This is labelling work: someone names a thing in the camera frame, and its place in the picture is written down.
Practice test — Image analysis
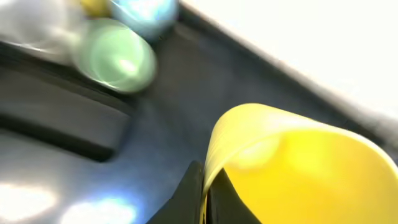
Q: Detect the blue cup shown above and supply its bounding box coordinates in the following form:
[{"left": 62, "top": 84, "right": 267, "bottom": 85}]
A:
[{"left": 108, "top": 0, "right": 180, "bottom": 41}]

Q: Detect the green cup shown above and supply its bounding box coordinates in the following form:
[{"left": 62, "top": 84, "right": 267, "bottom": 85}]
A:
[{"left": 73, "top": 18, "right": 158, "bottom": 94}]

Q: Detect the grey cup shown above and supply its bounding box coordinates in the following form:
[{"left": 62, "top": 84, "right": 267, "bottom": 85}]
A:
[{"left": 0, "top": 0, "right": 85, "bottom": 63}]

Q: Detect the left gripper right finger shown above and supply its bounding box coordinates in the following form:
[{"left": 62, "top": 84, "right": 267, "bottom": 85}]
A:
[{"left": 206, "top": 167, "right": 262, "bottom": 224}]

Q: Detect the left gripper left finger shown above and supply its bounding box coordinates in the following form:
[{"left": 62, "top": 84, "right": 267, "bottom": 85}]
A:
[{"left": 146, "top": 161, "right": 205, "bottom": 224}]

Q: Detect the yellow cup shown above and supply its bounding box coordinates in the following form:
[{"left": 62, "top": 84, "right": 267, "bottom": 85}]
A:
[
  {"left": 77, "top": 0, "right": 113, "bottom": 18},
  {"left": 198, "top": 103, "right": 398, "bottom": 224}
]

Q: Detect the black tray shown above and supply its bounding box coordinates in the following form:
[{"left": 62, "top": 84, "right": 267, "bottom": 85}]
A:
[{"left": 0, "top": 12, "right": 178, "bottom": 163}]

